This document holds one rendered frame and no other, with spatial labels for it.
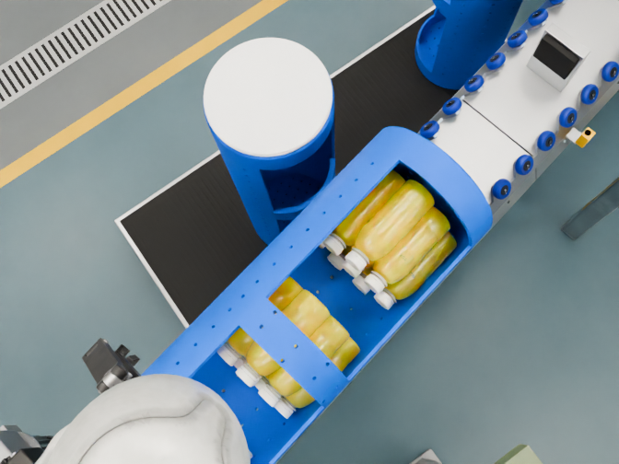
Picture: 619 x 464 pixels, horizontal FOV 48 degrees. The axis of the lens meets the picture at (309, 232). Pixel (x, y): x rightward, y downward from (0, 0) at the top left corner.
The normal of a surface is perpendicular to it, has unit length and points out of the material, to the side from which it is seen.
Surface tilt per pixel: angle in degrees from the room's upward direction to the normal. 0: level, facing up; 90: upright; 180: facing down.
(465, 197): 34
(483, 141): 0
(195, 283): 0
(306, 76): 0
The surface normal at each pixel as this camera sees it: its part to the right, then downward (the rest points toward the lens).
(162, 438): 0.28, -0.63
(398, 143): -0.43, -0.58
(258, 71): -0.04, -0.25
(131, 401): -0.15, -0.97
